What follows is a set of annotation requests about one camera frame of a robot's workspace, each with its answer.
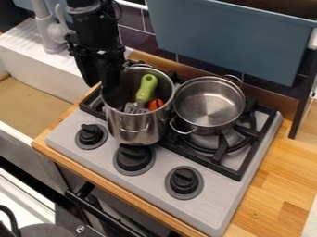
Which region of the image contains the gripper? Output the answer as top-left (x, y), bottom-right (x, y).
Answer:
top-left (67, 43), bottom-right (134, 107)

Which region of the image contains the tall silver pot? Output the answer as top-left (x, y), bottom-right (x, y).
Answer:
top-left (98, 65), bottom-right (178, 146)

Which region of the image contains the tap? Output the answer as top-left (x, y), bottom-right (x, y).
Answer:
top-left (30, 0), bottom-right (72, 56)

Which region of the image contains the toy sink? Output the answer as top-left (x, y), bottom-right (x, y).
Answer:
top-left (0, 18), bottom-right (134, 146)

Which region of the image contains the orange toy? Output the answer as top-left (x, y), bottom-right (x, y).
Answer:
top-left (146, 98), bottom-right (167, 112)

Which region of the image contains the toy stove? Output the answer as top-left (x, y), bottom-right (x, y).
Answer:
top-left (44, 59), bottom-right (285, 237)

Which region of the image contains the green handled spatula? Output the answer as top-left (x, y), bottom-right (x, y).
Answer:
top-left (122, 73), bottom-right (160, 114)

